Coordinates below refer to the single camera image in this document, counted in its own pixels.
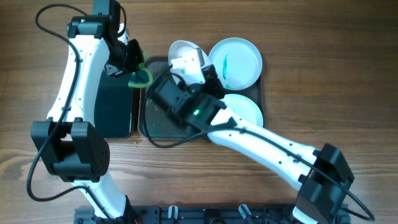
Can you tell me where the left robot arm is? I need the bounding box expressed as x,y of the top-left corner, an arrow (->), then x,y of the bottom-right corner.
30,1 -> 153,223

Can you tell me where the small black water tray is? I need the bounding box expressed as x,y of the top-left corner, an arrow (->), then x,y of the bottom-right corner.
95,69 -> 134,139

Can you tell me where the left black cable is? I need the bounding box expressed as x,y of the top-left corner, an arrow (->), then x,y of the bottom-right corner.
26,3 -> 128,218

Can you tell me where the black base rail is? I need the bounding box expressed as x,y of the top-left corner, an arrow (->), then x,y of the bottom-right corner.
73,203 -> 351,224

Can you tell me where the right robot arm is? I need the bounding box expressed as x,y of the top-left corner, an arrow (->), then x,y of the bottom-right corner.
147,66 -> 354,223

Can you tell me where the light blue plate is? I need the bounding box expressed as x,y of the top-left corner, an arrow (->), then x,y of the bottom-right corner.
208,37 -> 262,91

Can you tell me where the green yellow sponge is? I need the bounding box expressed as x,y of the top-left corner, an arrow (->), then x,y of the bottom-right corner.
127,50 -> 154,88

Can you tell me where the white plate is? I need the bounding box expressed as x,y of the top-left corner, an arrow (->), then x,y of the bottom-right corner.
168,40 -> 211,74
221,94 -> 264,127

